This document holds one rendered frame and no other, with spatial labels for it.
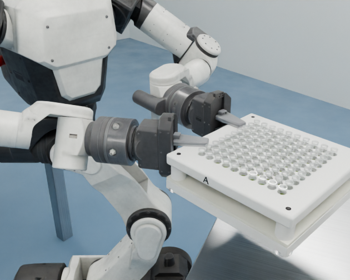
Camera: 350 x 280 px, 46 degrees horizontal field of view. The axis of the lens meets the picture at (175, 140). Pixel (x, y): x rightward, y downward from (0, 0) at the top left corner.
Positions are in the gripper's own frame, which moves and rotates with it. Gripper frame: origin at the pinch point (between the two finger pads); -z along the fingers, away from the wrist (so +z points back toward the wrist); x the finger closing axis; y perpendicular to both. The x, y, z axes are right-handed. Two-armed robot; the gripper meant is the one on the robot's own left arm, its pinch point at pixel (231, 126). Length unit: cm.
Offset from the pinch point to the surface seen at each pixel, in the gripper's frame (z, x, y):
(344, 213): -17.8, 18.4, -16.5
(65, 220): 114, 93, -1
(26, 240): 125, 105, 17
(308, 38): 173, 53, -264
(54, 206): 116, 84, 3
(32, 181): 177, 104, -5
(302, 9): 182, 29, -264
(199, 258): -9.6, 18.0, 16.0
